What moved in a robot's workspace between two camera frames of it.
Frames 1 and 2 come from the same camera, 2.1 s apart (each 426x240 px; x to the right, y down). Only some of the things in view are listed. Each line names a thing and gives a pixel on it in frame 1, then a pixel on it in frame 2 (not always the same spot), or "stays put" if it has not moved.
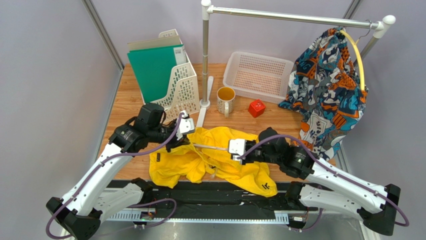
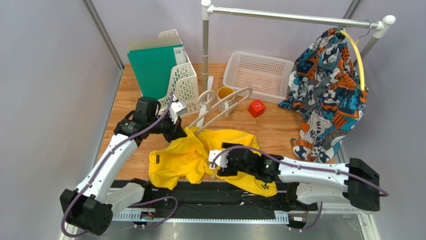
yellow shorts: (205, 152) stays put
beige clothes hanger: (210, 147) to (243, 100)
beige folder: (162, 42) stays put
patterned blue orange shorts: (326, 91) stays put
